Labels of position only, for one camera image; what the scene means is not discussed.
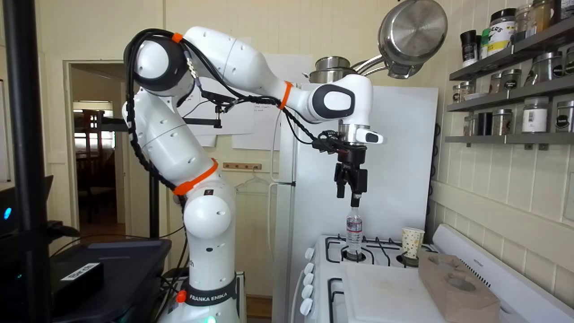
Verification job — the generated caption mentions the patterned paper cup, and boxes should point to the patterned paper cup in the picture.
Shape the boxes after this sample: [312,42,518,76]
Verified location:
[401,229,425,259]

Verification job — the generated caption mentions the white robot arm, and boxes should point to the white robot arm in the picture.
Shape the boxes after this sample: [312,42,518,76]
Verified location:
[123,28,383,323]

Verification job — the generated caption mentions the black desk with equipment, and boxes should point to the black desk with equipment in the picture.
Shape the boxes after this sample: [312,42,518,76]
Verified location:
[0,241,170,323]

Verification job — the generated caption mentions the black camera stand pole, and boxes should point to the black camera stand pole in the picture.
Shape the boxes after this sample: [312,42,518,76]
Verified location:
[1,0,50,323]

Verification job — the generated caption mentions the white label spice jar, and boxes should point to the white label spice jar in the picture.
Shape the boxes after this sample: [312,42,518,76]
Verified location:
[486,8,516,54]

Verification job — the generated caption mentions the small steel pot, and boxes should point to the small steel pot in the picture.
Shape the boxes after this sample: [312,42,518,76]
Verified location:
[308,56,351,83]

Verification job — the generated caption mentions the metal wall spice shelf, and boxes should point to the metal wall spice shelf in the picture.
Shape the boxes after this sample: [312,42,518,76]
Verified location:
[446,19,574,148]

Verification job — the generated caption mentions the clear plastic water bottle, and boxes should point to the clear plastic water bottle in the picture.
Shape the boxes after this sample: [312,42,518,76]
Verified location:
[346,209,362,263]

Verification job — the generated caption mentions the large hanging steel pot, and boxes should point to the large hanging steel pot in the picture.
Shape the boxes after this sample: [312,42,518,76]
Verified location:
[353,0,448,80]

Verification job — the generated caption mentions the white refrigerator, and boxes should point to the white refrigerator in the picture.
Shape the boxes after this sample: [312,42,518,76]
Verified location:
[270,87,437,323]

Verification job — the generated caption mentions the white cutting board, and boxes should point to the white cutting board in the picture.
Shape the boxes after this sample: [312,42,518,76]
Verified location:
[342,266,444,323]

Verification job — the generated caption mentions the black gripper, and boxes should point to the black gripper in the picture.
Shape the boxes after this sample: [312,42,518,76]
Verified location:
[333,146,367,209]

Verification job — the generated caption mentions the white gas stove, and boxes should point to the white gas stove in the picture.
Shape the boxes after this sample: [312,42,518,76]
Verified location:
[283,225,574,323]

